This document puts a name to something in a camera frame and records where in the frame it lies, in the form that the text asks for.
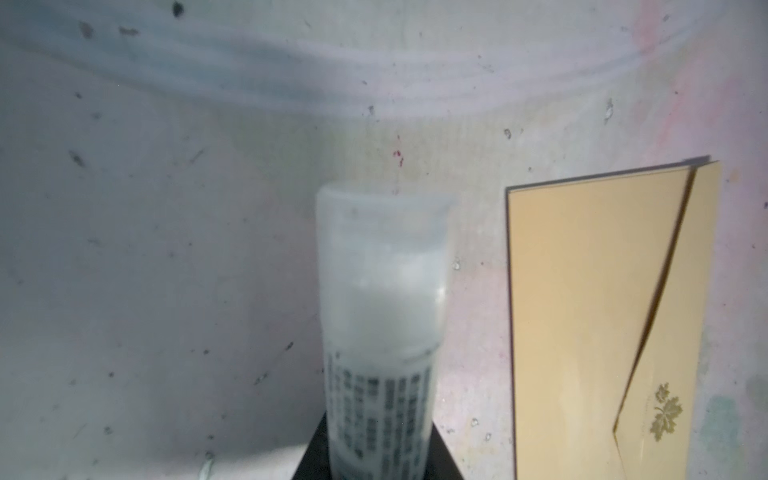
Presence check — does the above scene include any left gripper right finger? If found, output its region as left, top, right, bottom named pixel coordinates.
left=425, top=423, right=464, bottom=480

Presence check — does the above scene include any white glue stick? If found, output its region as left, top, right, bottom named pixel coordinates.
left=322, top=290, right=444, bottom=479

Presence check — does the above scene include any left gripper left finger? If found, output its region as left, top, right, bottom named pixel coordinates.
left=292, top=415, right=330, bottom=480

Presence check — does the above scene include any clear glue stick cap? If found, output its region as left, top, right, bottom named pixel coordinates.
left=316, top=183, right=455, bottom=358

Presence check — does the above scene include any brown kraft envelope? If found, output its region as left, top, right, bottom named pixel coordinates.
left=506, top=157, right=721, bottom=479

